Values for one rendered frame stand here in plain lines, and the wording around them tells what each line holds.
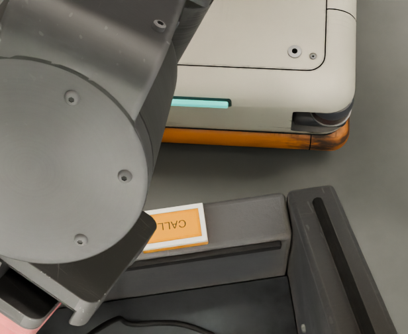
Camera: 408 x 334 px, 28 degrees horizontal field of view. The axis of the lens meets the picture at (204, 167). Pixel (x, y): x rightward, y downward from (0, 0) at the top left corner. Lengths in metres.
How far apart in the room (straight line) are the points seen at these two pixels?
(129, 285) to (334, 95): 0.80
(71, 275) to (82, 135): 0.12
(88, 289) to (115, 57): 0.13
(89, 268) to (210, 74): 1.15
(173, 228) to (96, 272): 0.32
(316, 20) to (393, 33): 0.36
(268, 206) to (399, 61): 1.17
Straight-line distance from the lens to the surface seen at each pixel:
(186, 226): 0.63
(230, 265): 0.69
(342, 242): 0.58
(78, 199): 0.20
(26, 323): 0.31
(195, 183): 1.66
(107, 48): 0.18
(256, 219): 0.64
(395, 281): 1.62
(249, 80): 1.43
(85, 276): 0.30
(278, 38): 1.47
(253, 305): 0.74
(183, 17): 0.26
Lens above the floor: 1.56
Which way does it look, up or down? 69 degrees down
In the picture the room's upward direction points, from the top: 9 degrees counter-clockwise
